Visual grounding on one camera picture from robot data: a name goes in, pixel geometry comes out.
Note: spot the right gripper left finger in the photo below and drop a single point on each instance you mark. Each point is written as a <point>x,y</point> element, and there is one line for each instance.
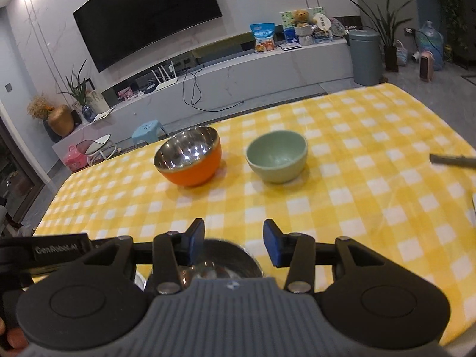
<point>181,247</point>

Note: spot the green ceramic bowl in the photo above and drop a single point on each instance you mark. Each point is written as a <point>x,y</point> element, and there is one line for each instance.
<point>278,156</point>

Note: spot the blue vase green plant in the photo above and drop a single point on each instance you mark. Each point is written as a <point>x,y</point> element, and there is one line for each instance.
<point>77,89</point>

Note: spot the blue steel bowl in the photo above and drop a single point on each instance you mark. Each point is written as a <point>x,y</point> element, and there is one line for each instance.
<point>220,259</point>

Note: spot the black wall television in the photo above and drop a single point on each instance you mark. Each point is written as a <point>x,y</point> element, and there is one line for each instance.
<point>115,29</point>

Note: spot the grey trash bin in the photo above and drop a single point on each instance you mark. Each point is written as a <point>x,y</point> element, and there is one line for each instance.
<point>366,57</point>

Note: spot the white wifi router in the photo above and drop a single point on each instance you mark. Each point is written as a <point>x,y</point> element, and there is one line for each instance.
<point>165,76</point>

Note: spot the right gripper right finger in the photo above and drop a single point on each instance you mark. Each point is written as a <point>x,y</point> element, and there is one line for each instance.
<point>281,246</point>

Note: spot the blue water jug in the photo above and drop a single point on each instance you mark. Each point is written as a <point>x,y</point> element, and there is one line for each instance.
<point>429,39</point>

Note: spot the pink plastic basket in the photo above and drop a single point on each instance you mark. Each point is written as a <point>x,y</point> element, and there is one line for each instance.
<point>74,160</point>

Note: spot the orange steel bowl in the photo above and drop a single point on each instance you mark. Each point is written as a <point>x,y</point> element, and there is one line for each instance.
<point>190,157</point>

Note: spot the pink small heater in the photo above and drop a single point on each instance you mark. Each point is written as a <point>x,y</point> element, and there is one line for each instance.
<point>426,69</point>

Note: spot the golden vase with flowers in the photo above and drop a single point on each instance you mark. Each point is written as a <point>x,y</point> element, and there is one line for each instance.
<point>59,118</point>

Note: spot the potted floor plant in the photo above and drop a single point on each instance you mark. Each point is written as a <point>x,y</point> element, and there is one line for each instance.
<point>386,22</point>

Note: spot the yellow checkered tablecloth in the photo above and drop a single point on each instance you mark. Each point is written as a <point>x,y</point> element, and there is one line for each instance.
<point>367,176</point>

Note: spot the white marble tv console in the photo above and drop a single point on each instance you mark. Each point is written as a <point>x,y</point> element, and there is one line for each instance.
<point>219,91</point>

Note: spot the person's hand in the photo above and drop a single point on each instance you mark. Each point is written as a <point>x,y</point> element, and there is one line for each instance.
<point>13,340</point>

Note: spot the light blue plastic stool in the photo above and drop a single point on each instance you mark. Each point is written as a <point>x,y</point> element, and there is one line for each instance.
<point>149,132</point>

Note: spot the blue snack bag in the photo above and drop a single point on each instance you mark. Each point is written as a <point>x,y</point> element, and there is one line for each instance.
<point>263,34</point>

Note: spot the teddy bear toy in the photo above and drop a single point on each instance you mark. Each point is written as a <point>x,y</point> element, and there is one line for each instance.
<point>300,18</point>

